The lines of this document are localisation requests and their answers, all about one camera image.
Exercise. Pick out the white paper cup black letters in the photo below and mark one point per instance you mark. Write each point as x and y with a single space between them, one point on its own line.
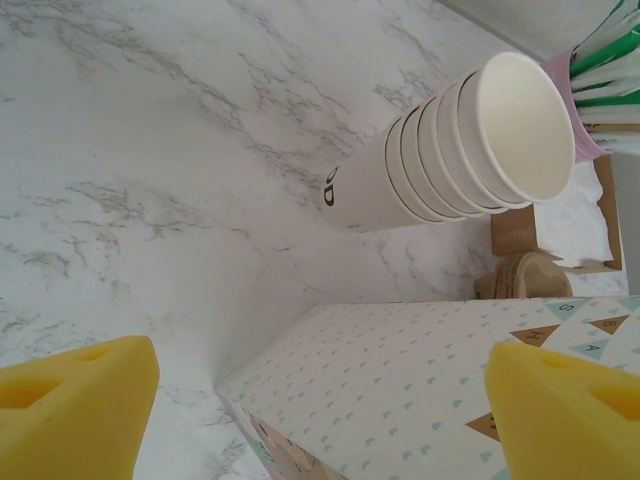
355 195

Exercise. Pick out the stack of paper cups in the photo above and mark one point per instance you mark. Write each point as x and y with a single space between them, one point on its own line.
525 125

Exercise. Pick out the white paper napkin stack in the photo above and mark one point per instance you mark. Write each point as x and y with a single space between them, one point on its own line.
570 225

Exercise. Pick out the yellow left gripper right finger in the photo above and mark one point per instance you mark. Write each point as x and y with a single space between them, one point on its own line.
550 430

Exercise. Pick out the brown pulp cup carrier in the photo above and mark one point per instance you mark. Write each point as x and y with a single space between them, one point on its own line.
525 280

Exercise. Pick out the printed paper gift bag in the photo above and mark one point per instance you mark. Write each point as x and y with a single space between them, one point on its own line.
400 375

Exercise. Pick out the brown cardboard napkin box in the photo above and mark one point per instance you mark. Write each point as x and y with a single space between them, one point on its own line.
515 232

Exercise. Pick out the pink straw holder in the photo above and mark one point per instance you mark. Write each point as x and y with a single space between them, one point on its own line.
585 137

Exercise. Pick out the green white wrapped straw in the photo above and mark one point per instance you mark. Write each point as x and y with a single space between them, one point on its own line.
605 47
615 120
610 100
615 74

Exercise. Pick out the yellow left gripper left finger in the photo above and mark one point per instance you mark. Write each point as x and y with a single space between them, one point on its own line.
75 425

